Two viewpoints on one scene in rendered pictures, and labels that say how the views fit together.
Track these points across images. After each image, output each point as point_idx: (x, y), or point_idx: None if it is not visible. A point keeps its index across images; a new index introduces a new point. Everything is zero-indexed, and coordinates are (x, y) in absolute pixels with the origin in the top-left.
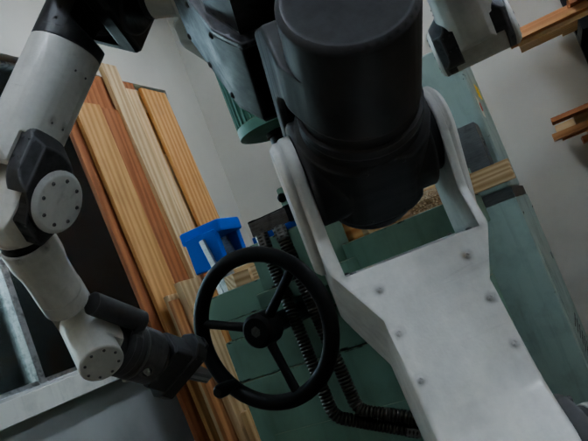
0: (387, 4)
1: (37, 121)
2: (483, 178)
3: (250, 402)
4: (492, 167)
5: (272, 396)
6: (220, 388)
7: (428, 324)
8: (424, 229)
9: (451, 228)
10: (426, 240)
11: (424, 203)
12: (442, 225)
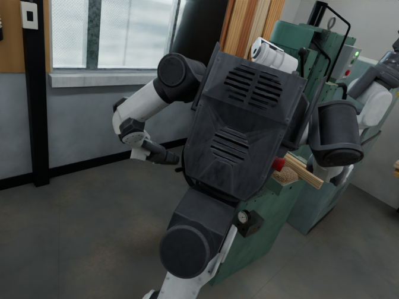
0: (188, 267)
1: (136, 117)
2: (309, 178)
3: (184, 177)
4: (315, 179)
5: (190, 181)
6: (177, 169)
7: (175, 283)
8: (269, 182)
9: (275, 191)
10: (266, 185)
11: (276, 175)
12: (274, 187)
